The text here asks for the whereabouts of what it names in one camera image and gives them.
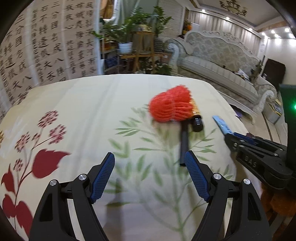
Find grey ornate sofa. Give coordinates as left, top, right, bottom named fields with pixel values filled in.
left=164, top=31, right=277, bottom=118

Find wooden plant stand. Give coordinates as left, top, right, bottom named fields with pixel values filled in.
left=119, top=31, right=164, bottom=73

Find potted plant white pot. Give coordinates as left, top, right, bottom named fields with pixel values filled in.
left=91, top=7, right=151, bottom=55

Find grey storage box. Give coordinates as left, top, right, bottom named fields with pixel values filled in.
left=263, top=102, right=282, bottom=124

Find ceiling chandelier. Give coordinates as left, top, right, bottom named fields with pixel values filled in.
left=219, top=0, right=247, bottom=16

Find red foam fruit net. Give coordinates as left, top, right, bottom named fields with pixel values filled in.
left=149, top=85, right=193, bottom=123

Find tall green potted plant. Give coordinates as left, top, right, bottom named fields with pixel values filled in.
left=154, top=6, right=172, bottom=53

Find floral cream tablecloth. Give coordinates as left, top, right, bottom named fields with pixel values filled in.
left=1, top=74, right=262, bottom=240

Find calligraphy folding screen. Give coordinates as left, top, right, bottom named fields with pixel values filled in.
left=1, top=1, right=103, bottom=117

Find blue white paper packet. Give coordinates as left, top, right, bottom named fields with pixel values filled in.
left=212, top=115, right=233, bottom=135

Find window curtains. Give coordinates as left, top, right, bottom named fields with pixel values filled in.
left=189, top=11, right=261, bottom=55

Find gold label small bottle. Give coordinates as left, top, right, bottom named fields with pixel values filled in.
left=190, top=98, right=204, bottom=133

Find dark cabinet by wall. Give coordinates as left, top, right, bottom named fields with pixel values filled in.
left=261, top=59, right=286, bottom=92

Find black cylinder tube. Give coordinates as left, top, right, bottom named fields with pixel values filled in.
left=179, top=120, right=189, bottom=166

